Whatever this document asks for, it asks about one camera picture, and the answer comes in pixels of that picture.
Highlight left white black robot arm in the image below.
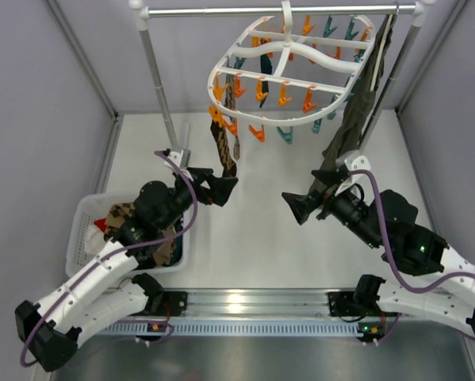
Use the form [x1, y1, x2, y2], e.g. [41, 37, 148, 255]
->
[14, 167, 238, 372]

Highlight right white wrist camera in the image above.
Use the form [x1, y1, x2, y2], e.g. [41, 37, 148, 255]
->
[335, 150, 371, 196]

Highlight white clothes rack frame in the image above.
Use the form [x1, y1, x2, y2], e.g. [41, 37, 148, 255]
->
[127, 0, 436, 160]

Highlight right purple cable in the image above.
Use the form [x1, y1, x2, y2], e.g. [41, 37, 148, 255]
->
[347, 169, 475, 294]

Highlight white round clip hanger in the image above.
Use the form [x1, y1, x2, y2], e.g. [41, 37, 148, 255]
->
[207, 1, 377, 141]

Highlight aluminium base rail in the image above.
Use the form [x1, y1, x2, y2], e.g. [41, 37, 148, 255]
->
[46, 287, 475, 338]

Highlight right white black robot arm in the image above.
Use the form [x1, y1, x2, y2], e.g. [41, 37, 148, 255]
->
[282, 169, 475, 341]

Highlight olive green hanging trousers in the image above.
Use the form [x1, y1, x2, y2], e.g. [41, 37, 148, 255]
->
[308, 13, 396, 199]

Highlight pile of socks in basket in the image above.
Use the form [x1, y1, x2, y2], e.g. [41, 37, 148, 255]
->
[83, 215, 182, 269]

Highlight white plastic laundry basket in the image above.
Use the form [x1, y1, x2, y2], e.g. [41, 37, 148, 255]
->
[65, 191, 190, 277]

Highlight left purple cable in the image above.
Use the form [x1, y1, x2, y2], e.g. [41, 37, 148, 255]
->
[19, 150, 201, 368]

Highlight brown yellow argyle sock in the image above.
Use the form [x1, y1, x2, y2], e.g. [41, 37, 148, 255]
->
[210, 120, 237, 177]

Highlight white trouser hanger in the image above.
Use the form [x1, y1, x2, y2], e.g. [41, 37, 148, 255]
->
[370, 8, 397, 90]

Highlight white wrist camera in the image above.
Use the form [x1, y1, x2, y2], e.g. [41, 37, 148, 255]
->
[335, 150, 371, 196]
[155, 147, 191, 170]

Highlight brown tan argyle sock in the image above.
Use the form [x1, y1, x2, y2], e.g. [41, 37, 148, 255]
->
[103, 202, 140, 245]

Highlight teal green sock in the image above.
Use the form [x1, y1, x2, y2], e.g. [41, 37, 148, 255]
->
[259, 38, 273, 108]

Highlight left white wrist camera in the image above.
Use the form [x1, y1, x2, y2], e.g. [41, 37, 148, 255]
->
[155, 147, 191, 170]

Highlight purple cable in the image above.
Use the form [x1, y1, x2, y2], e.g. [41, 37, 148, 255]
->
[347, 169, 475, 294]
[19, 150, 201, 368]

